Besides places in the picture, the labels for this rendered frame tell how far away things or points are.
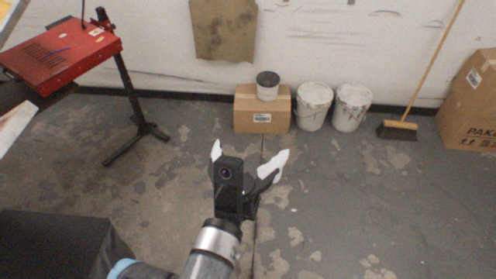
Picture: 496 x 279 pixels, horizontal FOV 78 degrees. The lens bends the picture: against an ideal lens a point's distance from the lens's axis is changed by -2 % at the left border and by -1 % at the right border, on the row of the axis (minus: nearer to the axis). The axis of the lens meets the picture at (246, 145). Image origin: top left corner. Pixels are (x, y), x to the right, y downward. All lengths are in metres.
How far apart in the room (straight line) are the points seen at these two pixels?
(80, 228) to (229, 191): 1.05
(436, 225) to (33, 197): 3.15
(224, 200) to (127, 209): 2.11
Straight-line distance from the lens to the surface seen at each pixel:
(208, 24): 2.63
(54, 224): 1.56
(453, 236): 2.79
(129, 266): 0.64
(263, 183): 0.56
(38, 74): 2.07
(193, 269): 0.50
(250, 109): 2.67
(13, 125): 1.05
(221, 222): 0.52
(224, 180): 0.51
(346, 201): 2.59
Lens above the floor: 2.16
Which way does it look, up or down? 51 degrees down
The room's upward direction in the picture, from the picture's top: straight up
